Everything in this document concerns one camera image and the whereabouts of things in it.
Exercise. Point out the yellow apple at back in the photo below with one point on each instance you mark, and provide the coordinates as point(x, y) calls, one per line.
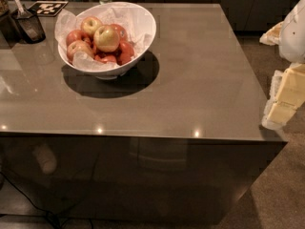
point(90, 24)

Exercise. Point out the white ceramic bowl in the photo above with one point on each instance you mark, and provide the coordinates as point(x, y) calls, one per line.
point(143, 26)

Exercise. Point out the red apple back right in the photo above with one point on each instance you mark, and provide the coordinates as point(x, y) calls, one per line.
point(119, 32)

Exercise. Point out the pale red apple front left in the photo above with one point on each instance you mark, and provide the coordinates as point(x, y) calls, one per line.
point(78, 46)

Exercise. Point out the red apple far left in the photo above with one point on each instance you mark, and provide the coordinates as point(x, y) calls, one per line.
point(77, 35)

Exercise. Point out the black white marker tag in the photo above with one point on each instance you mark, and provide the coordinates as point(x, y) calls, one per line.
point(48, 8)

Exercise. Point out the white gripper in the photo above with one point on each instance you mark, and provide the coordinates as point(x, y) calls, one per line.
point(294, 32)

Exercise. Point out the black container with scoop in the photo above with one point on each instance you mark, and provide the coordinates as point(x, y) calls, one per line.
point(29, 26)

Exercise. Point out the yellow-red top apple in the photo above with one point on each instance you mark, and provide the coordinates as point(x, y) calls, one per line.
point(106, 39)

